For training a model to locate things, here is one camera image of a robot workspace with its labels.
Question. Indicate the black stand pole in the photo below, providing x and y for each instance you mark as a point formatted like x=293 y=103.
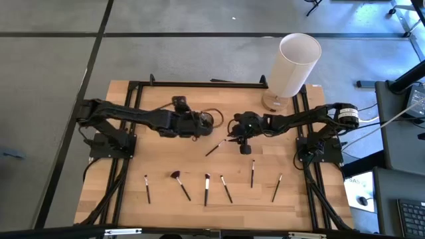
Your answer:
x=408 y=78

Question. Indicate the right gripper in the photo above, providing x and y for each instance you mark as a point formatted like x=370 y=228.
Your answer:
x=252 y=124

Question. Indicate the white lamp with wooden base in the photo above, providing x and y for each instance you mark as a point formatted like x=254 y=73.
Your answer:
x=292 y=66

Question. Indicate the black mesh pen cup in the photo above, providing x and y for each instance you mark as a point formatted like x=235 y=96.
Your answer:
x=208 y=119

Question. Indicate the thick makeup brush white ferrule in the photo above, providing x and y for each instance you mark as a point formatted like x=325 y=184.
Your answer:
x=206 y=189

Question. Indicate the black computer mouse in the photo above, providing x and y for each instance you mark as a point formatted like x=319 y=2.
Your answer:
x=363 y=200

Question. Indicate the dark grey desk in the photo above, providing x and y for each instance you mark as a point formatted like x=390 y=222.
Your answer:
x=385 y=206

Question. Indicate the silver metal bracket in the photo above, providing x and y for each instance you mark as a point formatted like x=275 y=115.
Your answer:
x=123 y=231
x=307 y=235

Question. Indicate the thin black makeup brush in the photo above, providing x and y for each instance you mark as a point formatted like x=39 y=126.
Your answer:
x=277 y=188
x=216 y=147
x=252 y=173
x=226 y=189
x=147 y=189

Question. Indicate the fan-shaped makeup brush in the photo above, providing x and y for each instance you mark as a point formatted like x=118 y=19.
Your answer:
x=176 y=175

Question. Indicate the metal cart frame with casters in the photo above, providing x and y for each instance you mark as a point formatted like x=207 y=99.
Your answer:
x=407 y=34

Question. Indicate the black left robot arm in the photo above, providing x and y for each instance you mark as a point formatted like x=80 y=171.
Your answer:
x=133 y=114

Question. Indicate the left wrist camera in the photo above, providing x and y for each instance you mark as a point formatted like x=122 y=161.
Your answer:
x=179 y=103

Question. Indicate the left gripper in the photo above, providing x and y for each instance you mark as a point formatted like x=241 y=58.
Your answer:
x=186 y=124

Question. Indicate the grey electronic device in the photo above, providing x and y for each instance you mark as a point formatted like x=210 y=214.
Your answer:
x=418 y=99

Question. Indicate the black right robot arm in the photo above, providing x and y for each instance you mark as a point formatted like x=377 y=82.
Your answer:
x=299 y=117

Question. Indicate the black chair base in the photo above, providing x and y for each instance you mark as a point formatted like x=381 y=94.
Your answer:
x=313 y=5

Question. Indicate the black keyboard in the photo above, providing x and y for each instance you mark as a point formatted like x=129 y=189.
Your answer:
x=413 y=217

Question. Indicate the black overhead rig beam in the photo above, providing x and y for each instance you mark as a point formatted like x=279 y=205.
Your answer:
x=50 y=234

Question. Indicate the black aluminium table frame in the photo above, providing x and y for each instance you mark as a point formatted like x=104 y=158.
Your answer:
x=199 y=84

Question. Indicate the grey bar on floor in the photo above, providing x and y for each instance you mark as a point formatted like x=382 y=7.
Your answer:
x=365 y=84

